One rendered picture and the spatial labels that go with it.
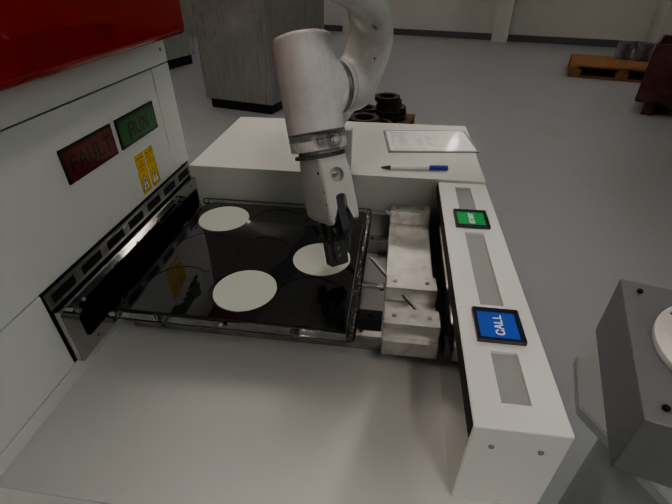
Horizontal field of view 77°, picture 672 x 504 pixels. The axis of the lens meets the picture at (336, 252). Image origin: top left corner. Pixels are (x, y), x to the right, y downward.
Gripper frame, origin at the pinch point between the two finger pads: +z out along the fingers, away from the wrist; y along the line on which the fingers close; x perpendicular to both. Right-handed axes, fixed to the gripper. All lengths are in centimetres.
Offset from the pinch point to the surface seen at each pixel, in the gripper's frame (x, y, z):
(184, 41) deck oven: -90, 661, -176
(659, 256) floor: -218, 68, 76
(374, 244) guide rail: -15.4, 15.3, 5.7
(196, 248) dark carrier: 18.8, 19.4, -1.8
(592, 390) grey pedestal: -25.4, -25.1, 22.8
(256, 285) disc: 12.5, 4.9, 3.3
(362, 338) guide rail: 0.2, -5.4, 13.1
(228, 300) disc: 17.4, 3.6, 3.9
